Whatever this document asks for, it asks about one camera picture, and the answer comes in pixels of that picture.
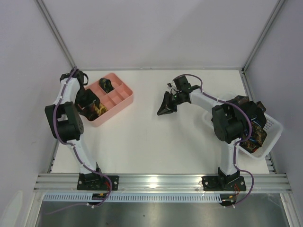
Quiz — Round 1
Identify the white slotted cable duct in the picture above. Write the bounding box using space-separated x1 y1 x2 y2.
43 192 222 203

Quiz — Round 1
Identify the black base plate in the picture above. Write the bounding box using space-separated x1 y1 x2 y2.
202 175 247 192
76 174 119 191

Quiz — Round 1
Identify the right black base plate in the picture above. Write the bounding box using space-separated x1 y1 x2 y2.
202 175 247 192

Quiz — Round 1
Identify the rolled yellow patterned tie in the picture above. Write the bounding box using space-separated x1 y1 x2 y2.
98 104 108 116

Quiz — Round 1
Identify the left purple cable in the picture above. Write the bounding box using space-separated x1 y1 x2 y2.
45 66 112 215

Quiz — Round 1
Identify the rolled black yellow tie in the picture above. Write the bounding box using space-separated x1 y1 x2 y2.
98 78 114 94

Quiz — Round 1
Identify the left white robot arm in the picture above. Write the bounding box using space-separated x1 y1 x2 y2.
45 67 104 191

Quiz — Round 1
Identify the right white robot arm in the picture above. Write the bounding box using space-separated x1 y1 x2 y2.
157 74 252 191

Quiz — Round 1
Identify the pink compartment organizer tray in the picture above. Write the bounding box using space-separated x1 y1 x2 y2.
85 73 134 127

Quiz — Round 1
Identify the aluminium frame post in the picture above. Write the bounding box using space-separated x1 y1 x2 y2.
34 0 76 68
241 0 287 74

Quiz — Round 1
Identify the white plastic basket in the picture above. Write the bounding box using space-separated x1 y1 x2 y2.
203 93 284 161

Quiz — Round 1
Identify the right aluminium frame post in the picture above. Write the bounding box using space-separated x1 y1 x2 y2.
241 0 287 74

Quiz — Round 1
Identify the dark red patterned tie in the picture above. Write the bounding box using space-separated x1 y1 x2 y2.
86 103 101 121

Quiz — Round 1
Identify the pile of dark ties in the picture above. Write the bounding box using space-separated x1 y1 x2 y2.
234 96 267 154

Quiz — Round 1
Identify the left aluminium frame post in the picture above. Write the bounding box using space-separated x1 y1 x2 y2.
34 0 76 68

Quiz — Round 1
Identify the aluminium front rail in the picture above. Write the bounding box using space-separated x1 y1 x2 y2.
34 173 292 193

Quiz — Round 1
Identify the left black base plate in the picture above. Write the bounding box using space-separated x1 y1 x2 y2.
76 174 119 191

